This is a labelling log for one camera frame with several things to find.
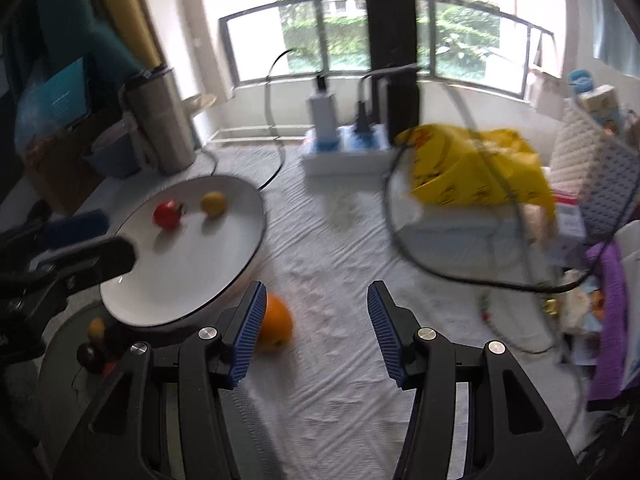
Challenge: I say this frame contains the light blue curtain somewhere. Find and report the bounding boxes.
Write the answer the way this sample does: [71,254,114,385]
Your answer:
[592,0,640,73]

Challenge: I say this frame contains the black window post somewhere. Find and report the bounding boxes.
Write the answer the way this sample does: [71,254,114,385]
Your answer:
[361,0,421,131]

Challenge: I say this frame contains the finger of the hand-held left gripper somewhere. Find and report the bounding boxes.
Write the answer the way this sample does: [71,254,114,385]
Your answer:
[30,237,138,293]
[0,209,111,267]

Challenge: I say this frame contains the purple bag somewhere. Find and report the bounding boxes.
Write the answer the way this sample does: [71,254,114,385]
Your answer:
[585,240,640,401]

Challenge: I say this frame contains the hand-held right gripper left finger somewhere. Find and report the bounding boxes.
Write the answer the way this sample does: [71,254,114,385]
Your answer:
[52,281,268,480]

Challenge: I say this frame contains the white power strip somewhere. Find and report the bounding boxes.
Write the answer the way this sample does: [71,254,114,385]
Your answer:
[300,125,396,177]

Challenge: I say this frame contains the yellow plastic bag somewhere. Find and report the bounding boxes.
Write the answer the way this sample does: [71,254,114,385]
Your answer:
[395,122,557,221]

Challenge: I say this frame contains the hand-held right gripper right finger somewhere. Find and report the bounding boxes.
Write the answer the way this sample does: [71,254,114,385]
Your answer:
[366,281,583,480]

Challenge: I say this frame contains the dark purple round fruit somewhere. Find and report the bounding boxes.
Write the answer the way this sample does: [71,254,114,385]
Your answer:
[76,344,103,373]

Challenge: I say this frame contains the brown cardboard box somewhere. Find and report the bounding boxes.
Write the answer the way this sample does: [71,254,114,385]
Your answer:
[25,110,121,216]

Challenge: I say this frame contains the grey balcony railing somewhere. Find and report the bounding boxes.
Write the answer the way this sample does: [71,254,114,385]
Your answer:
[219,0,556,103]

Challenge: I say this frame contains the orange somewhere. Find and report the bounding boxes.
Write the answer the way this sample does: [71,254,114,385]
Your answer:
[255,294,295,356]

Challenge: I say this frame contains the white round plate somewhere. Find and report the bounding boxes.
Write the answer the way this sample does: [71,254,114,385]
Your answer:
[99,174,267,327]

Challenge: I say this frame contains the white embossed table cloth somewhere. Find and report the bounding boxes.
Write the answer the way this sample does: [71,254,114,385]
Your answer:
[0,145,601,480]

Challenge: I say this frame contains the tablet with teal screen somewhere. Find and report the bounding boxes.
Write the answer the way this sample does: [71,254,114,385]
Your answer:
[15,57,93,148]

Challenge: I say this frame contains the white woven basket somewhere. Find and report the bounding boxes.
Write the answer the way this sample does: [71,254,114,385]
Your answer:
[547,97,640,226]

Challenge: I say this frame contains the red white box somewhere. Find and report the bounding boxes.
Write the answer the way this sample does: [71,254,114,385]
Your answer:
[552,192,588,256]

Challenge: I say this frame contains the printed small carton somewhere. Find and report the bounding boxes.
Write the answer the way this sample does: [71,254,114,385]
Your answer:
[577,85,626,126]

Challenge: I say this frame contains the teal curtain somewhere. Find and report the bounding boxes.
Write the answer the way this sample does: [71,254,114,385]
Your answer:
[30,0,146,91]

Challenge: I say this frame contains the blue bowl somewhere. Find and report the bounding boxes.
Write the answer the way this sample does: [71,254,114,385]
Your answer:
[82,122,146,180]

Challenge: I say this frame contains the white charger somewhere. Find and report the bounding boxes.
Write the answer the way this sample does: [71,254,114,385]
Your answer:
[306,92,338,143]

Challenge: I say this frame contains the black charger cable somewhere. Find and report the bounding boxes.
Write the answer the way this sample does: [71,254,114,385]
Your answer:
[357,65,618,293]
[200,47,326,188]

